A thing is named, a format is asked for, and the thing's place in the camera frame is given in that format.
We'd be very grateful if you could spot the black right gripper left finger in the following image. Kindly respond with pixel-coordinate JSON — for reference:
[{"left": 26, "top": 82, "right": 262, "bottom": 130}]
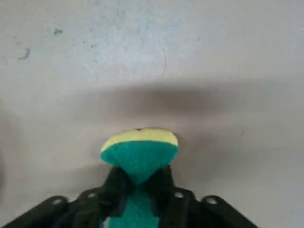
[{"left": 0, "top": 166, "right": 134, "bottom": 228}]

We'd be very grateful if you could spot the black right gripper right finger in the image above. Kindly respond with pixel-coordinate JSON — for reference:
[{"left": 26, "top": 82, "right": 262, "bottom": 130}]
[{"left": 142, "top": 163, "right": 262, "bottom": 228}]

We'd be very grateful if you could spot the green and yellow sponge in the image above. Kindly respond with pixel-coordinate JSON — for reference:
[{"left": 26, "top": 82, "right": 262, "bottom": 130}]
[{"left": 99, "top": 127, "right": 179, "bottom": 228}]

